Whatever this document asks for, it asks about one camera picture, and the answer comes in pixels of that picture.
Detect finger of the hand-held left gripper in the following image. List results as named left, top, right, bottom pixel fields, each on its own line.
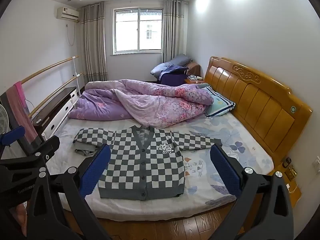
left=0, top=135, right=61, bottom=167
left=0, top=126, right=26, bottom=147

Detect dark top white cabinet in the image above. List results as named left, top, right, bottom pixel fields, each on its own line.
left=32, top=86, right=81, bottom=141

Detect window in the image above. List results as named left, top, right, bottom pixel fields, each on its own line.
left=112, top=7, right=164, bottom=55

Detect blue pillow pile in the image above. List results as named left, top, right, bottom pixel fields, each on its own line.
left=150, top=53, right=194, bottom=77

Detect grey striped curtain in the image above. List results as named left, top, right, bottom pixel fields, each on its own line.
left=79, top=1, right=109, bottom=84
left=161, top=0, right=189, bottom=63

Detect orange wooden side table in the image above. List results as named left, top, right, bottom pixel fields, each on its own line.
left=274, top=155, right=303, bottom=208

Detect person's left hand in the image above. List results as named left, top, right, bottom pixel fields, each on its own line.
left=14, top=202, right=27, bottom=237

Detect dark purple cloth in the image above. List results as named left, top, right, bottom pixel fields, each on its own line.
left=158, top=65, right=190, bottom=86

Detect white wall air conditioner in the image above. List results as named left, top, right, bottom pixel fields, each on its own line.
left=57, top=6, right=80, bottom=22

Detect air conditioner cable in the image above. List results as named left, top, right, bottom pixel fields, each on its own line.
left=65, top=24, right=76, bottom=46

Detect white barre post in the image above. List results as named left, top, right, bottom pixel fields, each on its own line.
left=72, top=57, right=82, bottom=98

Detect grey white checkered cardigan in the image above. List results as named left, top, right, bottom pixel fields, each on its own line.
left=73, top=125, right=223, bottom=201

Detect wooden nightstand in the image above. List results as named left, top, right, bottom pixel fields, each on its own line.
left=184, top=76, right=206, bottom=85

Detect floral white bed sheet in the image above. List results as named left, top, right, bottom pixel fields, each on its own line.
left=45, top=112, right=275, bottom=222

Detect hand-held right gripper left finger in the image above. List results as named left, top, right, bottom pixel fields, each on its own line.
left=26, top=144, right=112, bottom=240

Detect brown chair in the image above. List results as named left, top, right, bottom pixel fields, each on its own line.
left=186, top=61, right=201, bottom=77

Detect folded grey clothes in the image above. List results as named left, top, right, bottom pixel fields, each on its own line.
left=74, top=140, right=98, bottom=156

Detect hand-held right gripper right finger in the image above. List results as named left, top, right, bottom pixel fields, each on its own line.
left=207, top=144, right=295, bottom=240

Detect dark grey cloth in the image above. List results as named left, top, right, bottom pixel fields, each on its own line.
left=0, top=90, right=42, bottom=152

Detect striped blue green pillow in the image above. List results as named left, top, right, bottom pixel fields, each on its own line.
left=204, top=86, right=236, bottom=118

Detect wooden bed headboard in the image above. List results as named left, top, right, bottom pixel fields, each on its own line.
left=204, top=56, right=313, bottom=161

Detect purple floral quilt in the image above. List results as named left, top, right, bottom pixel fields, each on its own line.
left=68, top=79, right=215, bottom=127

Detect white electric fan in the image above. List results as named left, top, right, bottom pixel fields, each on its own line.
left=0, top=104, right=12, bottom=135

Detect wooden barre rail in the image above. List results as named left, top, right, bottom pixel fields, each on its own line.
left=27, top=73, right=83, bottom=118
left=20, top=56, right=79, bottom=85

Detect pink towel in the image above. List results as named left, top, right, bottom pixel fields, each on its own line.
left=6, top=81, right=38, bottom=143

